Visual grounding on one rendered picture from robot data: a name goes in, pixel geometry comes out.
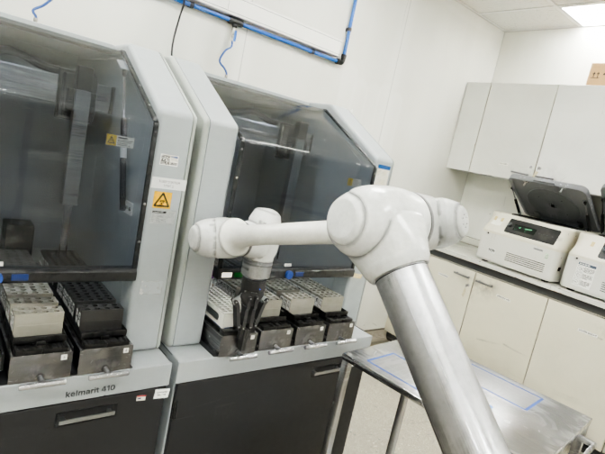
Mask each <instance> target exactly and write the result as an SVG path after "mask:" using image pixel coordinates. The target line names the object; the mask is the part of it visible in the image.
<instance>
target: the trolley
mask: <svg viewBox="0 0 605 454"><path fill-rule="evenodd" d="M470 362H471V364H472V366H473V369H474V372H475V374H476V376H477V378H478V380H479V382H480V385H481V387H482V389H483V392H484V394H485V396H486V398H487V401H488V403H489V405H490V407H491V409H492V412H493V415H494V417H495V419H496V421H497V423H498V425H499V427H500V429H501V433H502V435H503V437H504V439H505V441H506V443H507V445H508V448H509V450H510V453H511V454H560V453H561V452H562V451H563V450H565V449H566V448H567V447H568V446H569V445H570V444H571V443H572V444H571V447H570V449H569V452H568V454H580V453H581V450H582V445H583V444H586V445H588V446H589V448H588V449H587V450H586V451H585V452H584V453H583V454H591V453H592V452H593V451H594V450H595V449H596V447H597V443H596V442H594V441H592V440H589V439H588V438H586V434H587V431H588V429H589V426H590V424H591V422H592V418H591V417H589V416H587V415H585V414H583V413H580V412H578V411H576V410H574V409H573V408H571V407H569V406H567V405H564V404H561V403H559V402H557V401H556V400H554V399H552V398H550V397H548V396H546V395H543V394H541V393H539V392H537V391H535V390H533V389H531V388H529V387H527V386H524V385H522V384H521V383H519V382H517V381H515V380H513V379H510V378H508V377H506V376H504V375H502V374H500V373H498V372H496V371H494V370H492V369H490V368H488V367H485V366H483V365H481V364H479V363H477V362H475V361H473V360H471V359H470ZM352 365H353V366H354V367H356V368H358V369H360V370H362V371H363V372H365V373H367V374H368V375H369V376H371V377H373V378H375V379H376V380H378V381H380V382H381V383H383V384H385V385H386V386H389V387H390V388H391V389H393V390H394V391H396V392H397V393H399V394H401V396H400V400H399V403H398V407H397V411H396V414H395V417H394V421H393V427H392V431H391V435H390V439H389V441H388V445H387V449H386V452H385V454H394V451H395V448H396V444H397V440H398V437H399V433H400V429H401V427H402V420H403V416H404V413H405V409H406V406H407V403H408V399H410V400H411V401H412V402H414V403H415V404H418V405H419V406H421V407H423V408H424V406H423V403H422V401H421V399H420V395H419V393H418V390H417V388H416V386H415V383H414V381H413V378H412V376H411V372H410V370H409V368H408V365H407V362H406V360H405V357H404V356H403V353H402V349H401V347H400V344H399V342H398V340H392V341H388V342H385V343H381V344H377V345H374V346H370V347H366V348H362V349H359V350H352V351H349V352H345V353H343V354H342V363H341V367H340V371H339V378H338V382H337V386H336V390H335V394H334V397H333V402H332V406H331V409H330V417H329V420H328V424H327V429H326V432H325V436H324V441H323V444H322V448H321V454H331V451H332V446H333V442H334V439H335V435H336V430H337V427H338V423H339V417H340V412H341V408H342V405H343V401H344V396H345V393H346V389H347V385H348V378H349V374H350V370H351V367H352Z"/></svg>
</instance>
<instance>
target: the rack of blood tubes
mask: <svg viewBox="0 0 605 454"><path fill-rule="evenodd" d="M231 298H232V297H230V296H229V295H227V294H226V293H224V292H223V291H222V290H220V288H218V287H217V286H216V287H212V286H211V287H210V290H209V295H208V300H207V305H206V310H205V314H206V315H208V316H209V317H210V318H211V319H212V320H213V321H215V322H216V323H217V324H218V325H219V326H221V328H226V327H233V306H232V302H231Z"/></svg>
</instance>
